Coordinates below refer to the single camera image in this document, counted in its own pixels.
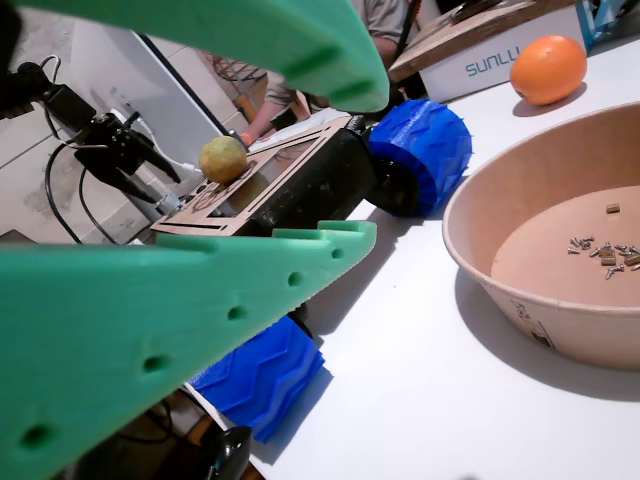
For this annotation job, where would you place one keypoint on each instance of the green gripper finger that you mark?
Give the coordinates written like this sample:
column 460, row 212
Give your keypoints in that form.
column 125, row 310
column 250, row 35

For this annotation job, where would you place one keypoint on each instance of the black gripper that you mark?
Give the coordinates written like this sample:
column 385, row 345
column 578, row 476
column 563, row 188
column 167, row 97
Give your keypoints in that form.
column 112, row 142

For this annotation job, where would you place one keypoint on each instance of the bare forearm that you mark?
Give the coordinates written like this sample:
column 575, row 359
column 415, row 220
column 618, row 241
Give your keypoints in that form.
column 267, row 112

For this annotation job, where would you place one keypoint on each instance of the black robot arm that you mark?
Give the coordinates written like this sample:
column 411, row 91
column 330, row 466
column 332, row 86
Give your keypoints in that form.
column 67, row 107

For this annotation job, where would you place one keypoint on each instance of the yellow round fruit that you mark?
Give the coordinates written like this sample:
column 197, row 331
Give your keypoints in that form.
column 222, row 160

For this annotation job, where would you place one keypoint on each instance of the orange wristband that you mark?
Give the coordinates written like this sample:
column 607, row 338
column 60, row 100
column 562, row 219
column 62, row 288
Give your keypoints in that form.
column 245, row 136

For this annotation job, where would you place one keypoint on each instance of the person in beige shirt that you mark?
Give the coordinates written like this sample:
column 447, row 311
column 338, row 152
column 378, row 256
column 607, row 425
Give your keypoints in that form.
column 385, row 20

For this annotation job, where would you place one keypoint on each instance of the wooden top rover body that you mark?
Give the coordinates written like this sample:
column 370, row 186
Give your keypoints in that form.
column 320, row 170

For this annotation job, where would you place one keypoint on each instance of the black rounded glossy object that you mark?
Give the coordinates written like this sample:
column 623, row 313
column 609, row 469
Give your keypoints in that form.
column 230, row 452

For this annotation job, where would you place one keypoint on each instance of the wooden board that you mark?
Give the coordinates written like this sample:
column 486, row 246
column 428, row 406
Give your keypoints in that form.
column 450, row 40

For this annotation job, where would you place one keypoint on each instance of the white SUNLU box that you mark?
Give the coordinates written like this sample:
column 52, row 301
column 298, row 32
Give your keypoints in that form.
column 445, row 84

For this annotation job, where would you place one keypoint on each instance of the black part on board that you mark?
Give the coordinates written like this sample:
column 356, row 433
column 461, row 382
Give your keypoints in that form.
column 475, row 10

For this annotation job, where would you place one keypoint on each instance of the orange fruit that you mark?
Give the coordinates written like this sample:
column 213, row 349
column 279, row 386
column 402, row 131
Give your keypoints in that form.
column 547, row 70

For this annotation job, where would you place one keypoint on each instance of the shiny silver foil bag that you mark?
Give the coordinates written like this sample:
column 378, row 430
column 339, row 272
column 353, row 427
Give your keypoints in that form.
column 605, row 20

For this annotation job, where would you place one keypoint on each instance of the small lone wooden piece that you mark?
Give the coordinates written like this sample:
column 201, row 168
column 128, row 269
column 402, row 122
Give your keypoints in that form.
column 613, row 208

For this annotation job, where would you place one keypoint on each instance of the pile of small screws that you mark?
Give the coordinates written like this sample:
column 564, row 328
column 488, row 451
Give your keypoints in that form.
column 607, row 255

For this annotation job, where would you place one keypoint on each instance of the brown paper bowl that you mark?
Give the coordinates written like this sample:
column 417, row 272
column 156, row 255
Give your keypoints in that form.
column 565, row 320

